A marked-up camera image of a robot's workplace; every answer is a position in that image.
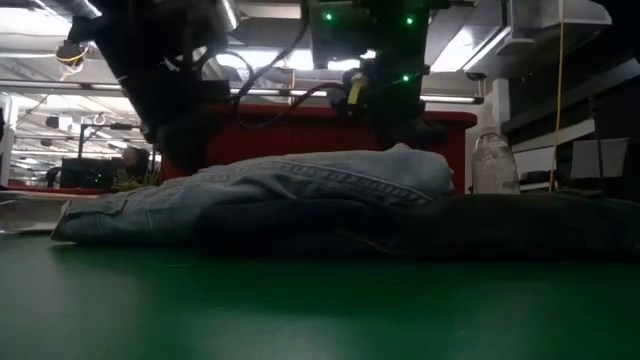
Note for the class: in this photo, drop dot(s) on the shiny round duct pipe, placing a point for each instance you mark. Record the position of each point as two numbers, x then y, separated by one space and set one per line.
230 12

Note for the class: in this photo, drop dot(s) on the red plastic laundry basket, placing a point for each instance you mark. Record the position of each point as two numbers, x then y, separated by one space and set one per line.
300 135

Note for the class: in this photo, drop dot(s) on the person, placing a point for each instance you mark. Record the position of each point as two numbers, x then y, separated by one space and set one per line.
135 161

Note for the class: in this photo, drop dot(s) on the long ceiling light bar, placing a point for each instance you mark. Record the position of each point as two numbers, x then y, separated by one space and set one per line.
450 99

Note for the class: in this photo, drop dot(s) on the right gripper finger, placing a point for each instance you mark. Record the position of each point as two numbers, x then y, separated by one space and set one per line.
410 135

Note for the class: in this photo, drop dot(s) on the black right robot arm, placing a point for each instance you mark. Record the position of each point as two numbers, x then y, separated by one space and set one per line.
380 30

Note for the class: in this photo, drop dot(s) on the faded black jeans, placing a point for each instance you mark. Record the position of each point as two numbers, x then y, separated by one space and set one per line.
500 225

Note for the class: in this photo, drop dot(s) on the light blue jeans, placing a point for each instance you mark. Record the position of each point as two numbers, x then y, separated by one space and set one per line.
300 185

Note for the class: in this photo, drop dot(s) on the green table mat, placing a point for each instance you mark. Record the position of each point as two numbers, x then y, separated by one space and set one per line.
320 310

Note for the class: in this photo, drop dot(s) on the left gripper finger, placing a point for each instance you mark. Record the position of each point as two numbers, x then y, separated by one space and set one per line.
185 150

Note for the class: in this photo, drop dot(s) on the black metal frame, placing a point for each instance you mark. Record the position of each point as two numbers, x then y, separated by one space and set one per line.
81 142

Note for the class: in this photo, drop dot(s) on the clear spray bottle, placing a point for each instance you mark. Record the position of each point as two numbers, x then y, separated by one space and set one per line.
494 165

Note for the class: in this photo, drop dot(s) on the white boards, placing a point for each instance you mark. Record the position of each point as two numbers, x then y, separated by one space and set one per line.
600 157

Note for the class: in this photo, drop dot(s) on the orange label plastic package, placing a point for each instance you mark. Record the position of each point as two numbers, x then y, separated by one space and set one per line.
30 215

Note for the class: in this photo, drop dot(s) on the black monitor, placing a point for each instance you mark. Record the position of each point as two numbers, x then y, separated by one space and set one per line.
85 172

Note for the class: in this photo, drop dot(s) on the red plastic bin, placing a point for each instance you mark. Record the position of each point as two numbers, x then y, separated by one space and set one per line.
60 190

